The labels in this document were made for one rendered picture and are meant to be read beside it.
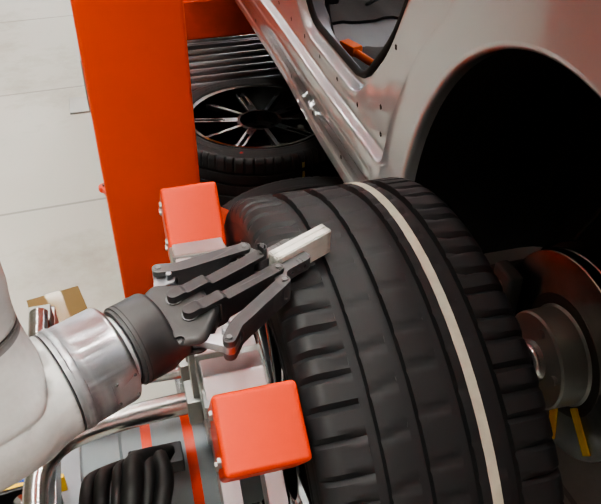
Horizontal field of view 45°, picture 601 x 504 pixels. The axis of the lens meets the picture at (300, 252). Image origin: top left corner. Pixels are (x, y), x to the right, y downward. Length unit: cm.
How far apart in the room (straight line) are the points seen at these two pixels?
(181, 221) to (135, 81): 30
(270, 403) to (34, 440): 19
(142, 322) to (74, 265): 218
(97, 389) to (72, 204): 258
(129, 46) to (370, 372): 67
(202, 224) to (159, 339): 36
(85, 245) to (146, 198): 163
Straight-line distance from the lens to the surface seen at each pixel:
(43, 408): 59
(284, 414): 64
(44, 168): 347
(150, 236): 133
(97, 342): 61
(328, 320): 70
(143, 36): 116
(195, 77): 352
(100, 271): 275
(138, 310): 63
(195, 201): 97
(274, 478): 72
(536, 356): 113
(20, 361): 58
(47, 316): 100
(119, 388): 62
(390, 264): 75
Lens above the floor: 163
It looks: 36 degrees down
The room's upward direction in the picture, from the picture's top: straight up
